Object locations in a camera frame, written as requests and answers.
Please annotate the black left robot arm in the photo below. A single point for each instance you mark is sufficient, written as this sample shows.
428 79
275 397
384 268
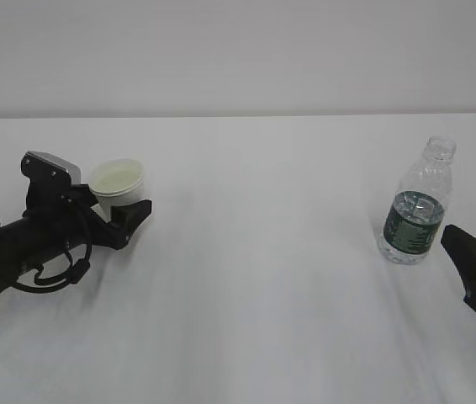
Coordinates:
50 247

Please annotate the white paper cup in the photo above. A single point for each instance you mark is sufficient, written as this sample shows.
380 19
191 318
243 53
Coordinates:
117 182

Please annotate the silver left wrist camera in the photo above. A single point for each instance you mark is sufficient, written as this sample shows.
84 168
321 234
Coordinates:
37 165

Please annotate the clear water bottle green label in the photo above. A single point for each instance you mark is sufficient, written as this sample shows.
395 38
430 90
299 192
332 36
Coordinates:
419 204

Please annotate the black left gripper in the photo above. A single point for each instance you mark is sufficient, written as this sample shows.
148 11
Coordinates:
66 212

